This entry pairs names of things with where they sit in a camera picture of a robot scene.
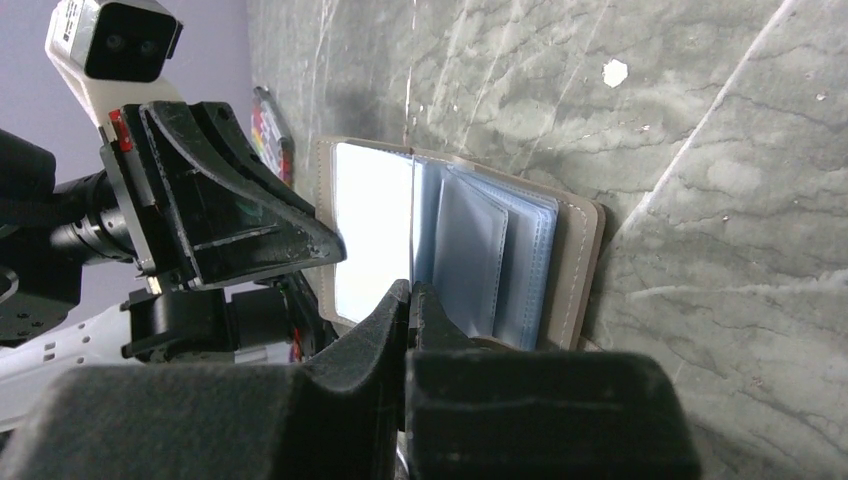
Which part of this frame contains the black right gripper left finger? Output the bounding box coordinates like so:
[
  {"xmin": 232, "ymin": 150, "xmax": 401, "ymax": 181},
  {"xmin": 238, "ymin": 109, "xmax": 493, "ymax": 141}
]
[{"xmin": 1, "ymin": 280, "xmax": 411, "ymax": 479}]

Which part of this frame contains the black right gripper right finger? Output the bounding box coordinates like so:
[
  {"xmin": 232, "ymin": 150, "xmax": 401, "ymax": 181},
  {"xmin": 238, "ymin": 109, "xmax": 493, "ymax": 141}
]
[{"xmin": 405, "ymin": 283, "xmax": 702, "ymax": 479}]

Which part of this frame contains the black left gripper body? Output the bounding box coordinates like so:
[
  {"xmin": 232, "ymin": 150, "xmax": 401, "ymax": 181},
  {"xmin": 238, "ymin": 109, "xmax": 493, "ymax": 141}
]
[{"xmin": 0, "ymin": 105, "xmax": 339, "ymax": 366}]

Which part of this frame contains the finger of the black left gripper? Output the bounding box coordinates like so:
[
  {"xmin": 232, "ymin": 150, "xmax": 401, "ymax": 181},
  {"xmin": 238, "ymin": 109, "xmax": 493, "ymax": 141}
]
[{"xmin": 139, "ymin": 101, "xmax": 346, "ymax": 290}]

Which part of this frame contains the grey card holder wallet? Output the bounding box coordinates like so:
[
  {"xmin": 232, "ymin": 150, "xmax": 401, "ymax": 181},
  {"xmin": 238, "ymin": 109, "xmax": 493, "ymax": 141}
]
[{"xmin": 311, "ymin": 137, "xmax": 606, "ymax": 350}]

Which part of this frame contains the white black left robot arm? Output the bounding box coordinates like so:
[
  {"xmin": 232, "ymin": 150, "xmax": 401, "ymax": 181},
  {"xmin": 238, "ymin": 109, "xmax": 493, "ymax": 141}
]
[{"xmin": 1, "ymin": 101, "xmax": 346, "ymax": 432}]

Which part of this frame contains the pack of coloured markers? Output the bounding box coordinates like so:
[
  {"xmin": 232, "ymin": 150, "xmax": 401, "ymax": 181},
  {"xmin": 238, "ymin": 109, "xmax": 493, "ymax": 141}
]
[{"xmin": 251, "ymin": 86, "xmax": 295, "ymax": 187}]

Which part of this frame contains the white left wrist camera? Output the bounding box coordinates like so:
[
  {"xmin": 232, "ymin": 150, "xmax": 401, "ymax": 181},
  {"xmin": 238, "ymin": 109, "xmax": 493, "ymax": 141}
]
[{"xmin": 44, "ymin": 0, "xmax": 183, "ymax": 143}]

